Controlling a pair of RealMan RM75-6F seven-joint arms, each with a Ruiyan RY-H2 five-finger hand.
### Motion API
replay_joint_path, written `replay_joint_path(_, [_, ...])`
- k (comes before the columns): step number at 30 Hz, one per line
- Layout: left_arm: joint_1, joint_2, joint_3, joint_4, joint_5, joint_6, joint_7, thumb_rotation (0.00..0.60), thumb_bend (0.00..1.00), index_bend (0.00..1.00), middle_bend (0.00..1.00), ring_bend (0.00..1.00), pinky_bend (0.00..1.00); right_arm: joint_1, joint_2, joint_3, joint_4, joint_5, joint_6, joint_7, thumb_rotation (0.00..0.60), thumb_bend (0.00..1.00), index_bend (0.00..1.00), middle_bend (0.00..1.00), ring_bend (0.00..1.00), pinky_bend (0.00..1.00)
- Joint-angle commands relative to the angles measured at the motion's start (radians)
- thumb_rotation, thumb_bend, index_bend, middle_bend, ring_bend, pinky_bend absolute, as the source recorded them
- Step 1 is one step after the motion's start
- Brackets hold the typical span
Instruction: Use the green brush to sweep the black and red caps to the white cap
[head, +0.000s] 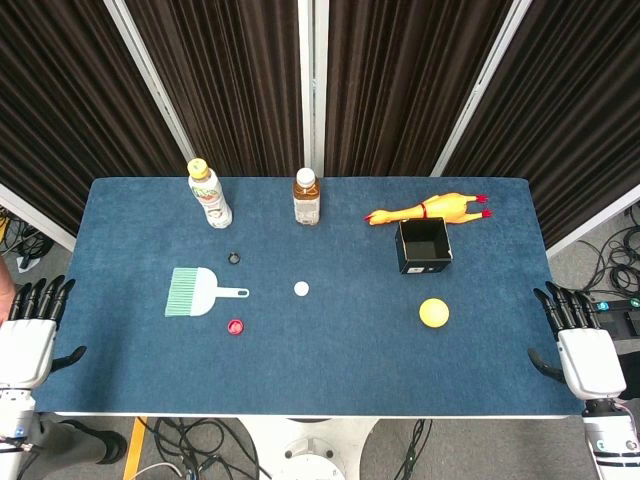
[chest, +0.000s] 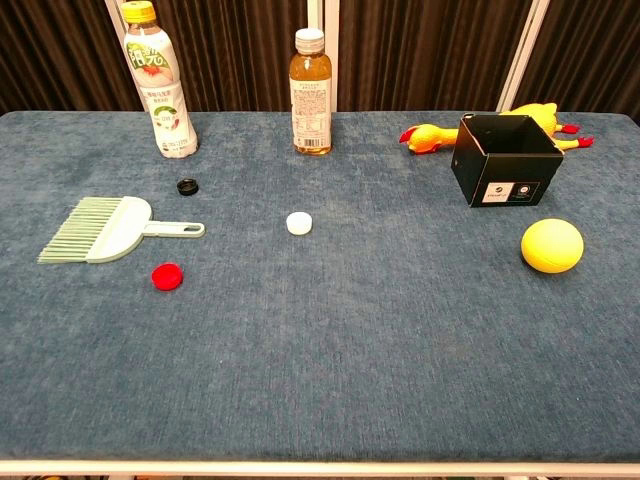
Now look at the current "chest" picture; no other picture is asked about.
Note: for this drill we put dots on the amber tea bottle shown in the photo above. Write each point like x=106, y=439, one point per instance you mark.
x=310, y=100

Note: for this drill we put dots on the black bottle cap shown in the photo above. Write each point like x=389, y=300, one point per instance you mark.
x=187, y=186

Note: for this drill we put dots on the red bottle cap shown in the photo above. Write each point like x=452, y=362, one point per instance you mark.
x=167, y=277

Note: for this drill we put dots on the white yellow-capped drink bottle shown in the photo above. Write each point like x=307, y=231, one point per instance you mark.
x=165, y=115

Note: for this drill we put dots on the blue fabric table cover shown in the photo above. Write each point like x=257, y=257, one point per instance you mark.
x=320, y=350

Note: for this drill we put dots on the yellow rubber chicken toy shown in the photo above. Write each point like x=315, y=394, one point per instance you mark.
x=430, y=137

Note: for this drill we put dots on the black open cardboard box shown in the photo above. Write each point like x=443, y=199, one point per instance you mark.
x=505, y=180

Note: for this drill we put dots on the dark brown curtain panel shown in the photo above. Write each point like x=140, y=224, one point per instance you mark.
x=425, y=50
x=595, y=50
x=50, y=50
x=235, y=55

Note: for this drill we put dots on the yellow ball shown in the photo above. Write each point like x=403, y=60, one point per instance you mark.
x=552, y=246

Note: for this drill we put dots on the white upright frame post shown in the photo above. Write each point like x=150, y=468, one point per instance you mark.
x=314, y=12

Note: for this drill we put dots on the white table frame edge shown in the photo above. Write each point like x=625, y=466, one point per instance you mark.
x=320, y=468

